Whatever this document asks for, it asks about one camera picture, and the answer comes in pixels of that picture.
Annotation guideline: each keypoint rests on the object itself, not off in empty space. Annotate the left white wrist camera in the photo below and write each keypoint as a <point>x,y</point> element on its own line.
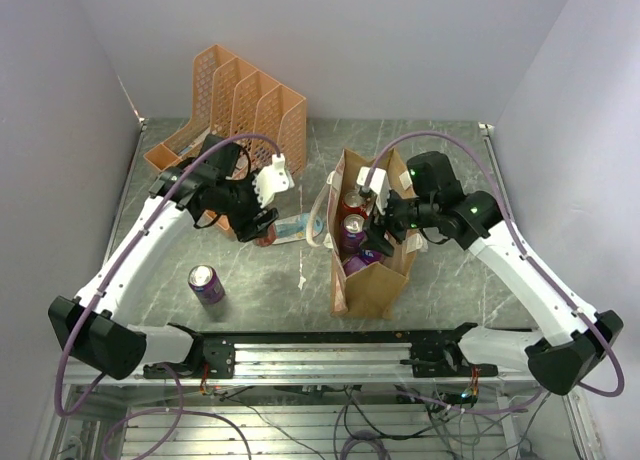
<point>271,180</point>

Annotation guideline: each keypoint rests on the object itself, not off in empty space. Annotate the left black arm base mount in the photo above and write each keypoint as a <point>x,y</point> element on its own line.
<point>213,358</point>

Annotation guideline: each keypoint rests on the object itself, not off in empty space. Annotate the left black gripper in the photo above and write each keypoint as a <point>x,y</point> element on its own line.
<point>246,227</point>

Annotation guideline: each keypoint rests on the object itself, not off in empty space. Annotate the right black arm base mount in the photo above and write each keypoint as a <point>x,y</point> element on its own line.
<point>437,354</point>

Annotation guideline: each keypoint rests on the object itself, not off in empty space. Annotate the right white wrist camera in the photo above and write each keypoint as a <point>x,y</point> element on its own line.
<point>374,185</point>

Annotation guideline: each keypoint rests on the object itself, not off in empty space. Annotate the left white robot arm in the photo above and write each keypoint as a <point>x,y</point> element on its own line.
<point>96,326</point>

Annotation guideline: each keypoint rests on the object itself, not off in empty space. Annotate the red cola can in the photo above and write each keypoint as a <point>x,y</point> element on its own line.
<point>268,238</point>
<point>352,202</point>

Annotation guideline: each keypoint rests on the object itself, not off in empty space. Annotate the orange plastic file organizer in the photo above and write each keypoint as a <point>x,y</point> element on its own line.
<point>231,96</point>

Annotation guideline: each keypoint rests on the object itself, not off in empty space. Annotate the purple fanta can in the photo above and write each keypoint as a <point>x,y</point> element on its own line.
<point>361,260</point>
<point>206,285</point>
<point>352,233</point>

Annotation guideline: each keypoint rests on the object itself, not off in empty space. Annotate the aluminium frame rail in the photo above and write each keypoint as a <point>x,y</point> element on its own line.
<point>328,358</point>

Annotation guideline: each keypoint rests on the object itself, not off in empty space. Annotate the burlap canvas tote bag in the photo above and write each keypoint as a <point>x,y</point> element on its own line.
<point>365,284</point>

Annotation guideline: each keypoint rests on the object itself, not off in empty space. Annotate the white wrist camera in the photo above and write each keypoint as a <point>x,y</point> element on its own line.
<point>271,180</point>
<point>374,185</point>

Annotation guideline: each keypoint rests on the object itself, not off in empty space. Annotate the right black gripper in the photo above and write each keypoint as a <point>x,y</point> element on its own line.
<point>375,238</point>

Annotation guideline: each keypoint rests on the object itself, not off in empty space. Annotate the blue correction tape package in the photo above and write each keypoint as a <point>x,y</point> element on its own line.
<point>293,228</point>

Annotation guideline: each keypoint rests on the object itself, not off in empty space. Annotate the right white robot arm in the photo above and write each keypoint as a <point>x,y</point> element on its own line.
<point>572,337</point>

